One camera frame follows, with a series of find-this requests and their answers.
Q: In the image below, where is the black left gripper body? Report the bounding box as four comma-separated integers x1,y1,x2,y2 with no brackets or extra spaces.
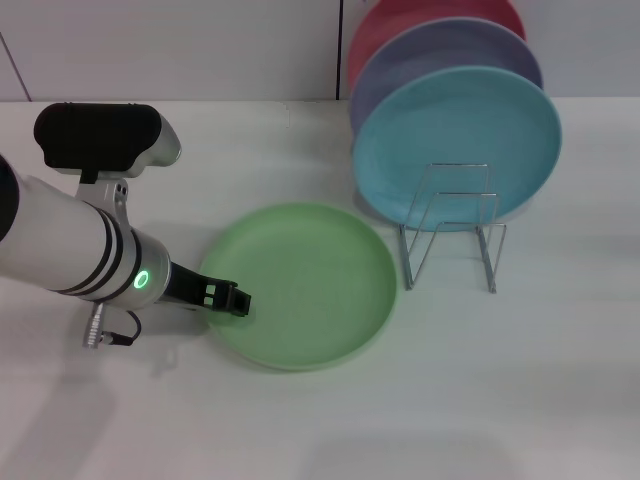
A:
162,260,207,307

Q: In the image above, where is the green round plate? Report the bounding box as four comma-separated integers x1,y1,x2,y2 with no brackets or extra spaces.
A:
198,201,399,372

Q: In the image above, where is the teal round plate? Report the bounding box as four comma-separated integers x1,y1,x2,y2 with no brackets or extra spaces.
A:
351,64,564,235

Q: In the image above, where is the purple round plate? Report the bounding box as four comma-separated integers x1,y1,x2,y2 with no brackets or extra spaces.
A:
348,16,545,146

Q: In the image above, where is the red round plate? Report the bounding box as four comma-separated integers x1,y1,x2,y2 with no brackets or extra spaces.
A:
346,0,527,96

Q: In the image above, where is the left arm connector cable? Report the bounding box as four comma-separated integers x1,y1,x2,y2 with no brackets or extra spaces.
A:
82,301,144,350

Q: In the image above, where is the left wrist camera housing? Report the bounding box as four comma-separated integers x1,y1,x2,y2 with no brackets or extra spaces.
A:
33,102,182,229

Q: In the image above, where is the chrome wire plate rack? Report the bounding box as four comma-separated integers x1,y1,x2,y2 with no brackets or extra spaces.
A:
398,161,509,295

